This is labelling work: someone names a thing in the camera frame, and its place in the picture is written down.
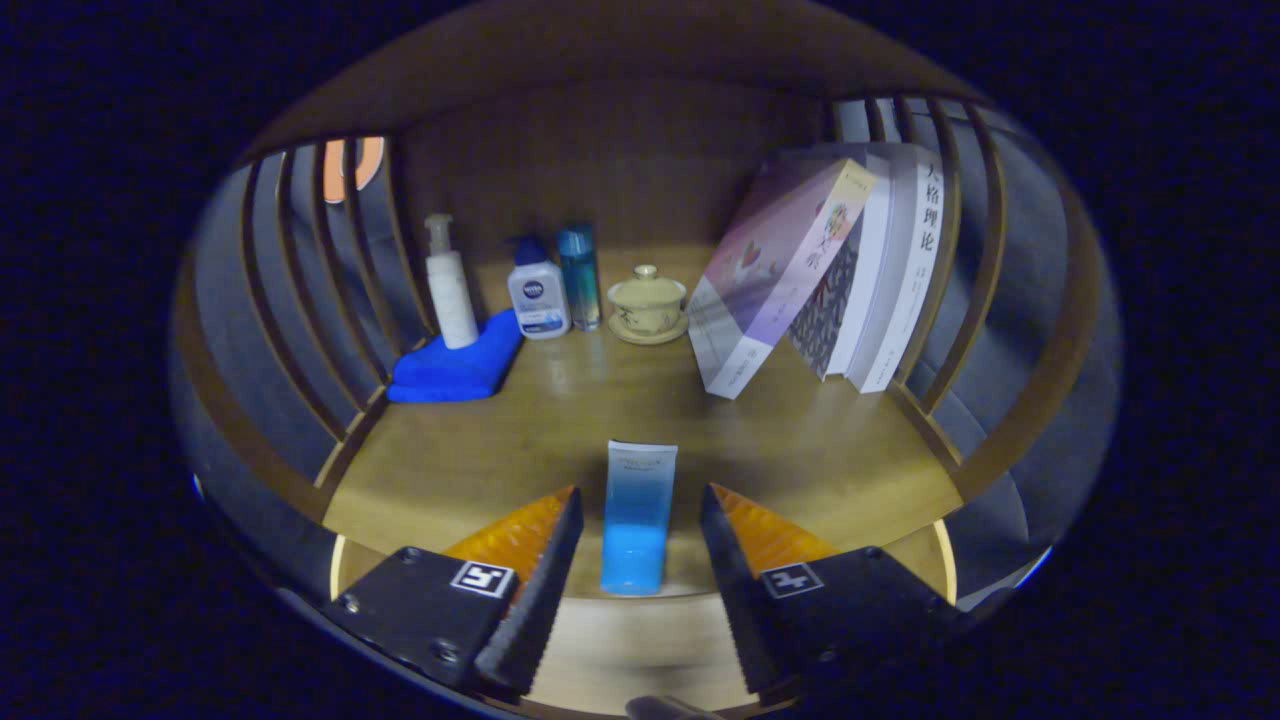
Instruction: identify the thick white book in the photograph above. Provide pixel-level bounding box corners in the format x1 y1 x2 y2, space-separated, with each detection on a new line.
845 143 948 394

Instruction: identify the white pump bottle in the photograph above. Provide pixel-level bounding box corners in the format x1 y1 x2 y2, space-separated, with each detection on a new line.
423 213 481 350

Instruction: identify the wooden cabinet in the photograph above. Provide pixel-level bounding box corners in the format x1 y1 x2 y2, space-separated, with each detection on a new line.
170 0 1123 621

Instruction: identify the purple cover book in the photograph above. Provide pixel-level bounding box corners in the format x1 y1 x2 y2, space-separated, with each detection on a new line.
687 157 878 401

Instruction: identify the blue cosmetic tube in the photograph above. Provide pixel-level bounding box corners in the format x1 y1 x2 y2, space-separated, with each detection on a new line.
600 440 679 597

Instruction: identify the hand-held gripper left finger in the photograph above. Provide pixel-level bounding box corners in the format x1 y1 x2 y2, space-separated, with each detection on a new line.
320 485 585 698

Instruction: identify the white blue-capped lotion bottle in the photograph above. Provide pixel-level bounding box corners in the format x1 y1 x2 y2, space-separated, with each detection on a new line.
507 235 573 341

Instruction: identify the beige lidded tea cup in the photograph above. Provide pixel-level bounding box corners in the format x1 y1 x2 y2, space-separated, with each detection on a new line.
607 264 691 346

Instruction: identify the slim teal bottle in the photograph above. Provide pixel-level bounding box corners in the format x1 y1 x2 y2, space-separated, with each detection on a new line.
557 223 603 332

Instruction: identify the wooden countertop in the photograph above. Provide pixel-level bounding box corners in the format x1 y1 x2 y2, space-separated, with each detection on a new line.
322 245 963 601

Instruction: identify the blue folded cloth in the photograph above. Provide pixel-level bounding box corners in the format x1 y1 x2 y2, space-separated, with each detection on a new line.
386 308 526 404

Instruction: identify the patterned cover book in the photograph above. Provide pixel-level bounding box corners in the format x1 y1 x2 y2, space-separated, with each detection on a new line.
787 235 863 382

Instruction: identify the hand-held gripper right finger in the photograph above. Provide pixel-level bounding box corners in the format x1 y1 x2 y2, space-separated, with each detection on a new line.
698 483 966 701

